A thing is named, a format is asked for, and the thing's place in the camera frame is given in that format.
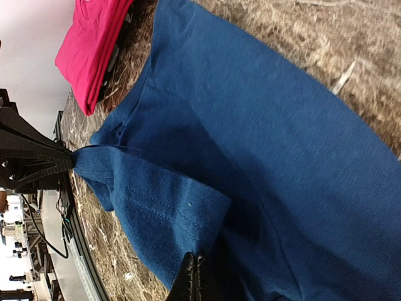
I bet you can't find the black curved front rail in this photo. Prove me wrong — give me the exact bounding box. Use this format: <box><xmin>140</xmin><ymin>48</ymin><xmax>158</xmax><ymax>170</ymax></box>
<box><xmin>53</xmin><ymin>109</ymin><xmax>110</xmax><ymax>301</ymax></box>

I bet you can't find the navy blue t-shirt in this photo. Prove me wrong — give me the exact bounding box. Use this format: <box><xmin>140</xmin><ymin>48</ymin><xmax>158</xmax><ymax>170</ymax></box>
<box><xmin>77</xmin><ymin>1</ymin><xmax>400</xmax><ymax>300</ymax></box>

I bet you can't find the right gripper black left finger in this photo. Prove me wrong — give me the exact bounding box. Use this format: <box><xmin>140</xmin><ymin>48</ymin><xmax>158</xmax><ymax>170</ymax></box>
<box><xmin>166</xmin><ymin>252</ymin><xmax>196</xmax><ymax>301</ymax></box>

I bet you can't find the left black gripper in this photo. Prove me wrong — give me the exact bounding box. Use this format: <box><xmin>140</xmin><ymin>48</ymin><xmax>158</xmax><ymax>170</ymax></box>
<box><xmin>1</xmin><ymin>89</ymin><xmax>75</xmax><ymax>193</ymax></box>

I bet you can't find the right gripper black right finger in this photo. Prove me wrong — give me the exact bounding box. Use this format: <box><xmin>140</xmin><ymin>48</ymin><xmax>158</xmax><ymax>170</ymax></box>
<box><xmin>195</xmin><ymin>253</ymin><xmax>219</xmax><ymax>301</ymax></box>

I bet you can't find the folded red t-shirt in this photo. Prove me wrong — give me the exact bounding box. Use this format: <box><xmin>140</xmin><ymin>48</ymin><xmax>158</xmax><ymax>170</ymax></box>
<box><xmin>55</xmin><ymin>1</ymin><xmax>133</xmax><ymax>116</ymax></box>

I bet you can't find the white slotted cable duct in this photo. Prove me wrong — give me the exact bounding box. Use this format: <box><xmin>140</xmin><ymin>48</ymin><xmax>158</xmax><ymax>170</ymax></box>
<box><xmin>67</xmin><ymin>238</ymin><xmax>100</xmax><ymax>301</ymax></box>

